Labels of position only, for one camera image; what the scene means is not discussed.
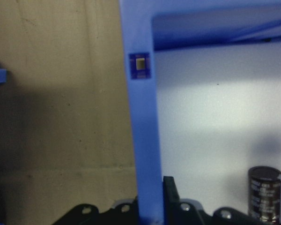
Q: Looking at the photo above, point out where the dark brown cylindrical capacitor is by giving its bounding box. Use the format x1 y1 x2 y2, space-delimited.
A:
247 165 281 223

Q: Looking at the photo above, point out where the blue capacitor storage bin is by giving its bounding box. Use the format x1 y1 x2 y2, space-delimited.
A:
118 0 281 225

